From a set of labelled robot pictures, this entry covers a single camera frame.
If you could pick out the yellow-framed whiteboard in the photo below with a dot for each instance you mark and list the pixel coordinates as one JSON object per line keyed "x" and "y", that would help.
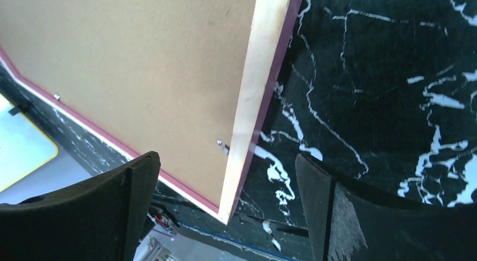
{"x": 24, "y": 147}

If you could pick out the brown backing board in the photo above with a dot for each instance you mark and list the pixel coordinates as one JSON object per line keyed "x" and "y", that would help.
{"x": 160, "y": 75}

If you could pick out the metal frame retaining clip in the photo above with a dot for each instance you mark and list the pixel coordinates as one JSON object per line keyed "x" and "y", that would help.
{"x": 224, "y": 147}

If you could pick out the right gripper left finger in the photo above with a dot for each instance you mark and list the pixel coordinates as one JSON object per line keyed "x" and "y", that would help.
{"x": 100, "y": 218}

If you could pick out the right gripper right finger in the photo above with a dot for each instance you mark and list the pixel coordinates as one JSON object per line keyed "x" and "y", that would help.
{"x": 350, "y": 220}

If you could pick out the pink wooden picture frame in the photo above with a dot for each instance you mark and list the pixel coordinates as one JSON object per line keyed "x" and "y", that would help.
{"x": 270, "y": 31}

